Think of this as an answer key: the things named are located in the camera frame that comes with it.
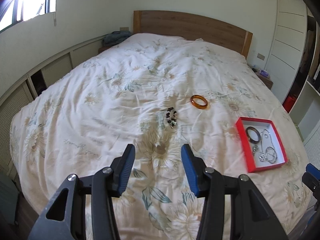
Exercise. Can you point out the silver wrist watch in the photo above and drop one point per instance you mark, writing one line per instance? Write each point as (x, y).
(255, 149)

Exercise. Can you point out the purple tissue pack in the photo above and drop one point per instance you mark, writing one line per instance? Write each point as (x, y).
(263, 73)

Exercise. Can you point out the red object by wardrobe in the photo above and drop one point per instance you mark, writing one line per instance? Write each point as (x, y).
(289, 102)

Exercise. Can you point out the thin silver bangle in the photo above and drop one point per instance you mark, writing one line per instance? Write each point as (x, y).
(270, 155)

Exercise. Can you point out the dark brown bangle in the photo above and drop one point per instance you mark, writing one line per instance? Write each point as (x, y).
(253, 135)

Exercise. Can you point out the dark bag beside bed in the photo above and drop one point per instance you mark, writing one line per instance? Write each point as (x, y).
(115, 37)

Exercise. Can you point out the window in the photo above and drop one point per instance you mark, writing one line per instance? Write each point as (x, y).
(16, 11)

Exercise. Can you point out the white wardrobe door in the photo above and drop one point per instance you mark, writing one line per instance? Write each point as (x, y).
(287, 46)

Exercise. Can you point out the floral white bedspread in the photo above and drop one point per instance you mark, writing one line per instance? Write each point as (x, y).
(138, 92)

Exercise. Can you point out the low white wall cabinet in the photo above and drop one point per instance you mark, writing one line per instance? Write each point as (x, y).
(30, 86)

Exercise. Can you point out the wooden headboard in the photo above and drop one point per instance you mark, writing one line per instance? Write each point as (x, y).
(192, 27)

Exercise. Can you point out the amber orange bangle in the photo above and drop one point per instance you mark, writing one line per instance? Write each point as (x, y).
(199, 101)

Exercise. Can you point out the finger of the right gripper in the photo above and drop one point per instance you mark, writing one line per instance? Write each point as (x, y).
(313, 171)
(311, 180)

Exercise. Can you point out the wooden nightstand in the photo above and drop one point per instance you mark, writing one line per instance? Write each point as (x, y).
(266, 80)

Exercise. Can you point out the red jewelry box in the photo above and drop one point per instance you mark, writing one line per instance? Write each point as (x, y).
(269, 137)

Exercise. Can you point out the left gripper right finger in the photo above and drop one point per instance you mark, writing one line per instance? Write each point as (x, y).
(251, 215)

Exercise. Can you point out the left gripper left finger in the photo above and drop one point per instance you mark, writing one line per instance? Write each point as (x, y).
(64, 215)

